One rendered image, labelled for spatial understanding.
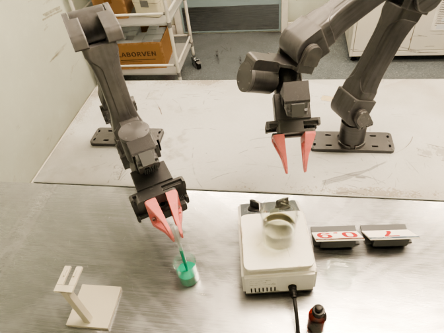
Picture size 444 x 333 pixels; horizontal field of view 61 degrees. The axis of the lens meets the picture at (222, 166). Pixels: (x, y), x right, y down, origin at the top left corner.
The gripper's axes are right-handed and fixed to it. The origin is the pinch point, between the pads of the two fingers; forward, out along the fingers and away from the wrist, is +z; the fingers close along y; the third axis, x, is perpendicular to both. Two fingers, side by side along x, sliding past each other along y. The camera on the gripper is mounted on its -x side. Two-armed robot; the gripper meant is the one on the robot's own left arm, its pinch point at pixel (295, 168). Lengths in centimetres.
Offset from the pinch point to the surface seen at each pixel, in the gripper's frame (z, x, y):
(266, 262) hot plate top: 16.2, -8.1, -7.4
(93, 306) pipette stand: 22.9, -3.6, -39.8
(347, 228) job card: 12.6, 6.1, 10.2
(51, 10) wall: -118, 140, -120
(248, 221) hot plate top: 9.4, -2.3, -10.0
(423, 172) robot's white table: 2.1, 15.7, 31.0
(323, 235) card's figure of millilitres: 13.4, 2.8, 4.6
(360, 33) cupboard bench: -108, 197, 81
